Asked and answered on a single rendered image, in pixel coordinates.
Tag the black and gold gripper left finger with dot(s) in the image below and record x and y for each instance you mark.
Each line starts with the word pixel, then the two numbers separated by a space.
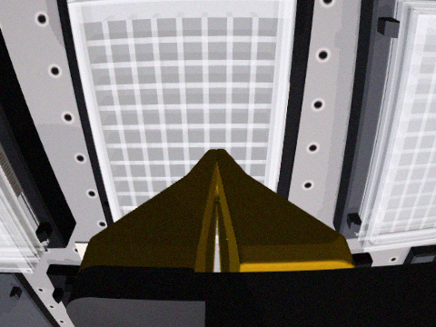
pixel 168 230

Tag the black flat plate with corner posts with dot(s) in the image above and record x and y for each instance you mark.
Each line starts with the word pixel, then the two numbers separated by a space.
pixel 421 254

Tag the black flat plate with locator pegs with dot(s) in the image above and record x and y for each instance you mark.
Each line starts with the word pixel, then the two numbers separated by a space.
pixel 362 259

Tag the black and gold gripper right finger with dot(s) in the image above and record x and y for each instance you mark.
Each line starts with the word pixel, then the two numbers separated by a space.
pixel 266 232

